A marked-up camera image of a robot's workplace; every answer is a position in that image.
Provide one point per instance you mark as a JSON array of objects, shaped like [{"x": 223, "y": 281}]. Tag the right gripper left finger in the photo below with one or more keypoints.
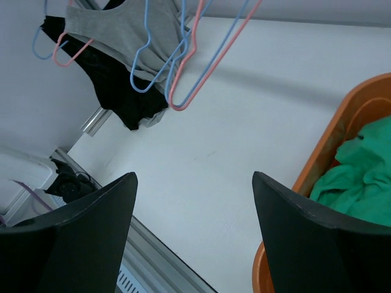
[{"x": 76, "y": 248}]

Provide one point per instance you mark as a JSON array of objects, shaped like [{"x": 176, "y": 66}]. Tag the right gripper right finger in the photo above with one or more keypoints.
[{"x": 308, "y": 247}]

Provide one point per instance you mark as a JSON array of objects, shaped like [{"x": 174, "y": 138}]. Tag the green tank top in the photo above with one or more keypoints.
[{"x": 359, "y": 186}]

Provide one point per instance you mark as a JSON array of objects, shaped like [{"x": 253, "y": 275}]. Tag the pink hanger of grey top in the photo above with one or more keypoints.
[{"x": 72, "y": 55}]

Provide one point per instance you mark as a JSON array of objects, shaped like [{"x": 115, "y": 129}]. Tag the blue hanger of green top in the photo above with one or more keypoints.
[{"x": 167, "y": 42}]

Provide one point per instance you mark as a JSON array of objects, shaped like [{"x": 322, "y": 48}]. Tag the grey tank top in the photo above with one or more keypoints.
[{"x": 119, "y": 32}]

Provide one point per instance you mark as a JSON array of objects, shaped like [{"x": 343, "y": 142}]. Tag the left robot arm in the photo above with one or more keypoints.
[{"x": 32, "y": 185}]

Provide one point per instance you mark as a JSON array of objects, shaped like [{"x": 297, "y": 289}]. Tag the black tank top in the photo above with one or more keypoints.
[{"x": 110, "y": 80}]

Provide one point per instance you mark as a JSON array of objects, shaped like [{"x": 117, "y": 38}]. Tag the blue hanger of black top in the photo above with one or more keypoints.
[{"x": 41, "y": 45}]

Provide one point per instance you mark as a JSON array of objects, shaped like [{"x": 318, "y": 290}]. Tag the orange plastic basket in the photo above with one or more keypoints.
[{"x": 367, "y": 102}]

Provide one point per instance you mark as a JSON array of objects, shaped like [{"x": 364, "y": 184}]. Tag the slotted cable duct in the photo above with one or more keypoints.
[{"x": 127, "y": 283}]

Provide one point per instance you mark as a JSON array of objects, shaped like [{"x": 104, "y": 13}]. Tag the front aluminium rail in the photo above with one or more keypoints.
[{"x": 155, "y": 266}]

